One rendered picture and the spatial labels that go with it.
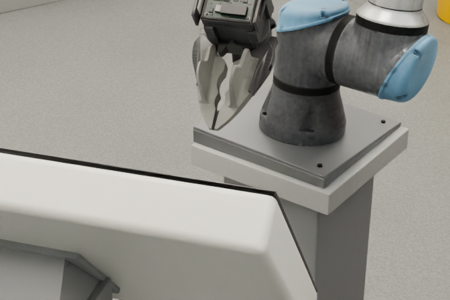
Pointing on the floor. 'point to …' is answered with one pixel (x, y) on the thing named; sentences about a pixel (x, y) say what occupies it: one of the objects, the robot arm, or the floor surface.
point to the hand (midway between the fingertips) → (217, 121)
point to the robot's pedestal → (320, 211)
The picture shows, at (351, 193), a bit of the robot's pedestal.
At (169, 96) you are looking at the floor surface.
